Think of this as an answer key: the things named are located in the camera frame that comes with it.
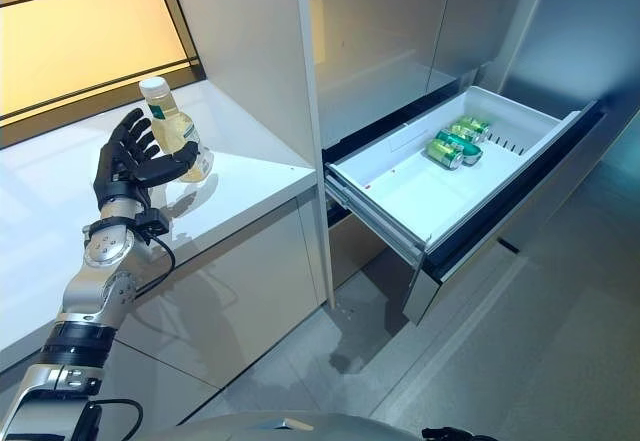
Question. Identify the orange window with dark frame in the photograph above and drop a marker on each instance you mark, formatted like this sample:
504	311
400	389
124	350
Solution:
90	36

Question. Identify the dark green drink can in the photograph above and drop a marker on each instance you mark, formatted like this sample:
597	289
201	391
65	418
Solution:
462	145

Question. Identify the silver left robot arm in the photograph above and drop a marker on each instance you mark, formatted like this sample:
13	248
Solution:
90	291

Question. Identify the yellow drink bottle white cap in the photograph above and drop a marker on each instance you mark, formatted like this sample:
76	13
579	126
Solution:
170	128

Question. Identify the silver robot torso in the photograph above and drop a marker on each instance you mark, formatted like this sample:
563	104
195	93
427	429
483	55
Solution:
280	428

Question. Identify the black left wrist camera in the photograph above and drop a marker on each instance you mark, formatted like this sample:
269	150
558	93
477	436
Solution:
152	222

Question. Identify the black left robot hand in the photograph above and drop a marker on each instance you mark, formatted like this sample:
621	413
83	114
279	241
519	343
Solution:
120	166

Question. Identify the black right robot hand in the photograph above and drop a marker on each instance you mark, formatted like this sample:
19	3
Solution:
450	435

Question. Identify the tall white cabinet panel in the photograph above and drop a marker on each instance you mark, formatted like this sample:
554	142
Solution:
250	51

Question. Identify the white counter cabinet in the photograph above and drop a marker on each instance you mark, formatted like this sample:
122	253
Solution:
235	271

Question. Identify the white fridge drawer steel front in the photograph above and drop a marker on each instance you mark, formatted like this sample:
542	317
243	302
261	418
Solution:
415	191

